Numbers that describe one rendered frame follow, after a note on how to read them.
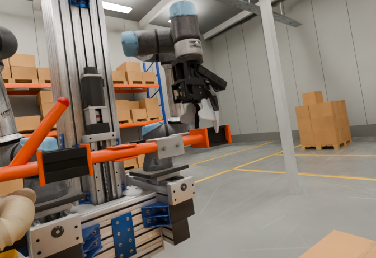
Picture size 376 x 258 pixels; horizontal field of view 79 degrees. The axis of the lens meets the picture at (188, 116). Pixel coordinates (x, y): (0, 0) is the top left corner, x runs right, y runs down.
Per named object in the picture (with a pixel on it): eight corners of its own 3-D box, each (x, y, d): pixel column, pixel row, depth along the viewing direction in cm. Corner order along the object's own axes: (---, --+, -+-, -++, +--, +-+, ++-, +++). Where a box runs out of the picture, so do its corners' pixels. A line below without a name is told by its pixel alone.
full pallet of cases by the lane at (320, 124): (338, 149, 631) (328, 87, 637) (301, 150, 709) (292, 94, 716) (352, 142, 707) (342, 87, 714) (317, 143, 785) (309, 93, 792)
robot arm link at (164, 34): (156, 36, 78) (156, 21, 67) (188, 33, 80) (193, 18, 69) (159, 59, 78) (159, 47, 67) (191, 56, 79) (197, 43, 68)
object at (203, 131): (207, 148, 57) (204, 127, 57) (191, 148, 63) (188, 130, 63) (231, 142, 61) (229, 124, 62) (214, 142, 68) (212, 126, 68)
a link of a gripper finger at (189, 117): (176, 134, 67) (178, 102, 64) (193, 131, 70) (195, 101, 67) (182, 137, 64) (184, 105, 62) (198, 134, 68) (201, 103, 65)
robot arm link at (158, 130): (144, 149, 123) (141, 124, 123) (169, 145, 125) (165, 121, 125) (142, 151, 111) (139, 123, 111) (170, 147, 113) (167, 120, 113)
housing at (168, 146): (159, 159, 51) (156, 139, 51) (147, 158, 56) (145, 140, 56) (186, 153, 54) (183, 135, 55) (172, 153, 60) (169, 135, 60)
